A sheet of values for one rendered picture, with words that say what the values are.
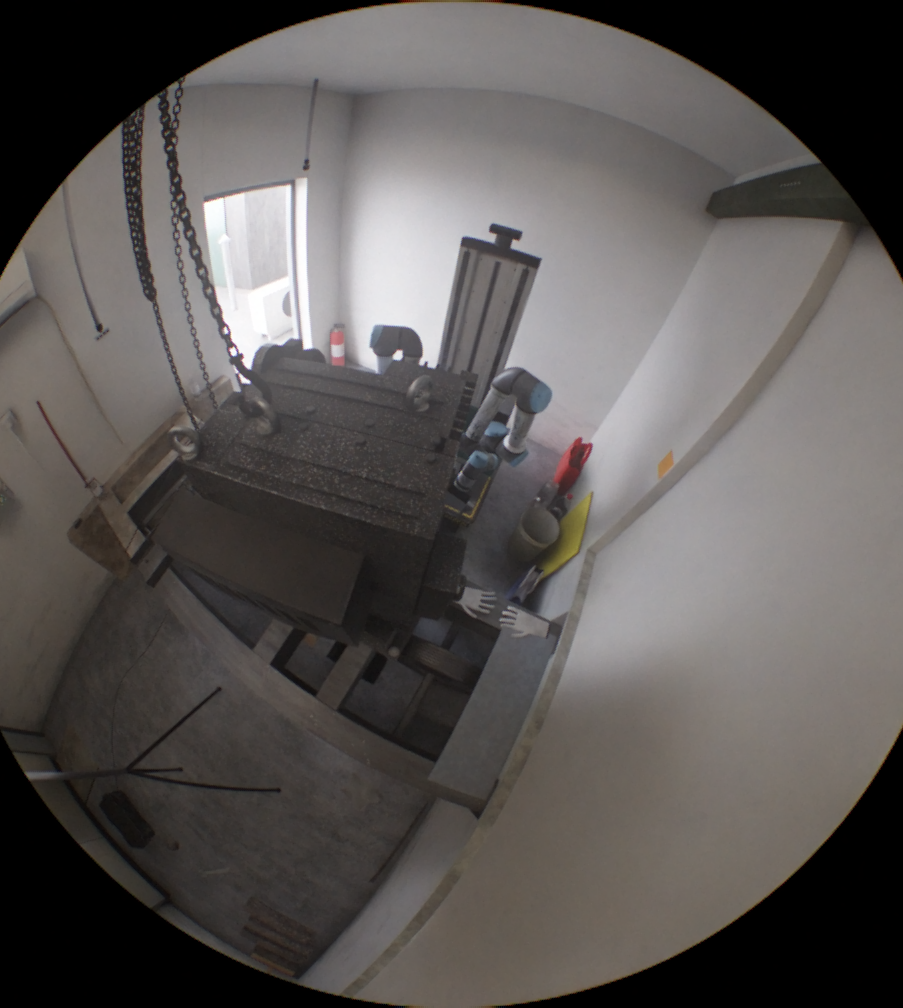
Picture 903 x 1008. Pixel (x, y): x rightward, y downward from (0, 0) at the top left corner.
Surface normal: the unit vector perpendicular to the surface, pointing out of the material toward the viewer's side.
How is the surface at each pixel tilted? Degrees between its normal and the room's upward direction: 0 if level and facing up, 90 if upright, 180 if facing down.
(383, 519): 0
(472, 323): 90
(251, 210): 90
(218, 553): 0
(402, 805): 0
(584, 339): 90
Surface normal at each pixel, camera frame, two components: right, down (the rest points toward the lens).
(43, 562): 0.88, 0.46
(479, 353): -0.39, 0.73
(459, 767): 0.18, -0.54
